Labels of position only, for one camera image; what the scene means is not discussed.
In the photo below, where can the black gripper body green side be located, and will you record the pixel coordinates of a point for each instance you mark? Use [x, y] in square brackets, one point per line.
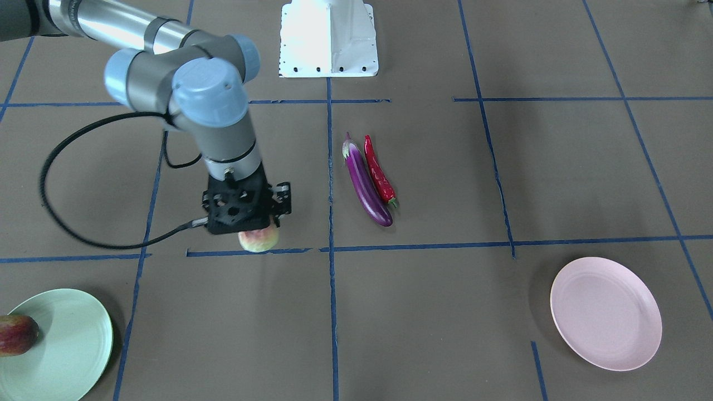
[282, 199]

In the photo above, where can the pink peach fruit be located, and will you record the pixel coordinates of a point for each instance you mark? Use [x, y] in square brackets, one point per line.
[259, 241]

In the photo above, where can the purple eggplant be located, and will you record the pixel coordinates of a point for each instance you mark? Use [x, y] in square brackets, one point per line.
[362, 183]

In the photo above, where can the red yellow apple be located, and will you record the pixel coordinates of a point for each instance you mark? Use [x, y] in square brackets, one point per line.
[19, 333]

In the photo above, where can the robot arm near green plate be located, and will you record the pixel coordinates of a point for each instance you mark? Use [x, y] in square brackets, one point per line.
[191, 79]

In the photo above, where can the red chili pepper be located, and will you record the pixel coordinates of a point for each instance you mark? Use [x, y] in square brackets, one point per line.
[384, 189]

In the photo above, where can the green plate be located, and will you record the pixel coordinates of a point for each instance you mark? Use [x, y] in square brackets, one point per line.
[76, 337]

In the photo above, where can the pink plate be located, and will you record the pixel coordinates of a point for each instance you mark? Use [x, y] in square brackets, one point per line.
[606, 314]

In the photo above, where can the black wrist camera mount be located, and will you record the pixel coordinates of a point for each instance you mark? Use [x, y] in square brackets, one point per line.
[281, 202]

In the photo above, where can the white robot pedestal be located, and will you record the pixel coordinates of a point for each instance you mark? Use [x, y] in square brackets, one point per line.
[320, 39]

